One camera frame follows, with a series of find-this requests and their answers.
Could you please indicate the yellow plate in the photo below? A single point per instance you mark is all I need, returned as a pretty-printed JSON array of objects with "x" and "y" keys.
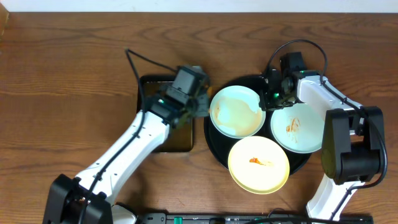
[{"x": 258, "y": 165}]

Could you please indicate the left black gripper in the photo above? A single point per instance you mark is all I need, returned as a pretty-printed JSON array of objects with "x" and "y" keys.
[{"x": 200, "y": 98}]

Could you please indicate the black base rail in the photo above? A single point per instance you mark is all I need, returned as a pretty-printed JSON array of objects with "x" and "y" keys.
[{"x": 163, "y": 218}]

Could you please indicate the black rectangular water tray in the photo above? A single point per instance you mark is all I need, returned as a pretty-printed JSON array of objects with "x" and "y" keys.
[{"x": 179, "y": 140}]

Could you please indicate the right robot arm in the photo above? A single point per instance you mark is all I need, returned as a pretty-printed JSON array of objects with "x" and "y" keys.
[{"x": 354, "y": 154}]

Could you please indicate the light blue plate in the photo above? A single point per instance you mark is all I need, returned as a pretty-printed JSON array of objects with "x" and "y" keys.
[
  {"x": 298, "y": 128},
  {"x": 235, "y": 112}
]

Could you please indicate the orange green sponge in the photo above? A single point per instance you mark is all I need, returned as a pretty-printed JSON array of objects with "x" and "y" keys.
[{"x": 209, "y": 94}]

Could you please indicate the light blue plate top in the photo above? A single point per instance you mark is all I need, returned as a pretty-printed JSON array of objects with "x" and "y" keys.
[{"x": 235, "y": 112}]

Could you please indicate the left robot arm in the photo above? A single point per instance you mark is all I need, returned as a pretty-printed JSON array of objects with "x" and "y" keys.
[{"x": 90, "y": 196}]

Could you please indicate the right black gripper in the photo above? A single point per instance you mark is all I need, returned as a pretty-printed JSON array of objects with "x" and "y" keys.
[{"x": 265, "y": 102}]

